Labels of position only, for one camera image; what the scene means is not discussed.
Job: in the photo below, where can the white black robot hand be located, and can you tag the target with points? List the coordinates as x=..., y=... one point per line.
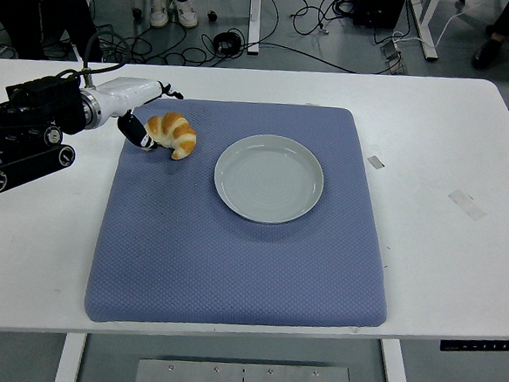
x=126, y=91

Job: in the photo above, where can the golden croissant bread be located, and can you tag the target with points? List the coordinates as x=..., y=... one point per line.
x=178, y=129

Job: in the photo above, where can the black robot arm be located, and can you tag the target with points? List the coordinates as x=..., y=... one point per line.
x=33, y=101

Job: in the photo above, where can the round grey plate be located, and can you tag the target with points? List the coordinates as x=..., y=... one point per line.
x=268, y=179

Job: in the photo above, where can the black chair caster wheel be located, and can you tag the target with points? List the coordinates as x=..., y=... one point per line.
x=212, y=16

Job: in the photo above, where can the blue quilted mat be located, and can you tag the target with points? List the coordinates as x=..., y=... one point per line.
x=189, y=247

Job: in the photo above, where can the small grey tape piece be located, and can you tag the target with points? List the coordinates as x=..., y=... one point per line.
x=375, y=162

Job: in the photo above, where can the black equipment box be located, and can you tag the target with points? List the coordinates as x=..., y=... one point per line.
x=378, y=9

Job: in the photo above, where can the grey foot pedals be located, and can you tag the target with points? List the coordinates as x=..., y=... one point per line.
x=394, y=56

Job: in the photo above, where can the white table leg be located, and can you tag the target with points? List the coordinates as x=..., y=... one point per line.
x=69, y=361
x=396, y=380

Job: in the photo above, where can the large grey tape piece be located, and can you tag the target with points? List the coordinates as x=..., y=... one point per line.
x=467, y=205

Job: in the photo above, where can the black table control panel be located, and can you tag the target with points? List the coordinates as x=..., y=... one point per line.
x=479, y=346

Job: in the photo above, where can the white desk leg post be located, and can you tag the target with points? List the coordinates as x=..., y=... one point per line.
x=255, y=16

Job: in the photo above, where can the white desk frame foot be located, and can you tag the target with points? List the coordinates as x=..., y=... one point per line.
x=427, y=32

